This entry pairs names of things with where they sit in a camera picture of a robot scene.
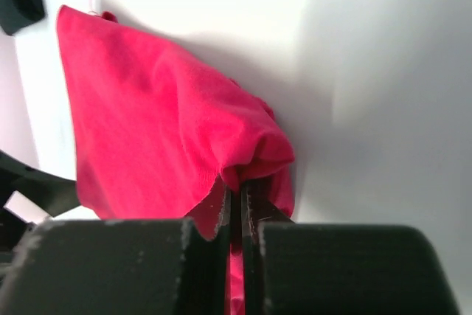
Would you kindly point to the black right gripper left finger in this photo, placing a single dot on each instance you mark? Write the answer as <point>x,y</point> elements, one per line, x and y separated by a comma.
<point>165,266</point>

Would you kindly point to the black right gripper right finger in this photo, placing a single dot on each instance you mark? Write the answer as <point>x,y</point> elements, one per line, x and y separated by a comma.
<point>292,268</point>

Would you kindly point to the pink t shirt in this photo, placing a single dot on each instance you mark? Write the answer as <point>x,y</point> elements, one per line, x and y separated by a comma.
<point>155,129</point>

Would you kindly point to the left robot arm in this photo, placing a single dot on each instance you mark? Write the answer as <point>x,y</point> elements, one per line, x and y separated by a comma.
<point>51,194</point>

